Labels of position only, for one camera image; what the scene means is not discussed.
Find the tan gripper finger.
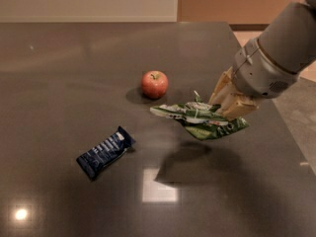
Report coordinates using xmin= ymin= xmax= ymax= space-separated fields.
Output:
xmin=221 ymin=91 xmax=261 ymax=119
xmin=208 ymin=68 xmax=234 ymax=105

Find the green jalapeno chip bag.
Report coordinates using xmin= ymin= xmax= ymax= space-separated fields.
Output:
xmin=150 ymin=92 xmax=250 ymax=141

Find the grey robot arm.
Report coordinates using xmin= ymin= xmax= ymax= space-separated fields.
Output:
xmin=209 ymin=0 xmax=316 ymax=119

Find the red apple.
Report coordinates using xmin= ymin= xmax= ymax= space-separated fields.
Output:
xmin=141 ymin=71 xmax=169 ymax=99

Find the dark blue snack bar wrapper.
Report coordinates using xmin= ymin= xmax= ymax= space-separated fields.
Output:
xmin=76 ymin=126 xmax=135 ymax=180

